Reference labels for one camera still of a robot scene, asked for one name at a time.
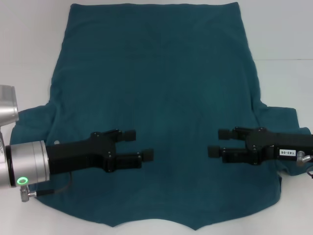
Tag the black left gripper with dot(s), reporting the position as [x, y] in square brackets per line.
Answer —
[78, 154]

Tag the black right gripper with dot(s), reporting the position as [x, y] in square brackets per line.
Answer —
[269, 147]

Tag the teal blue t-shirt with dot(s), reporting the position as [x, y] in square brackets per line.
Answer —
[166, 85]

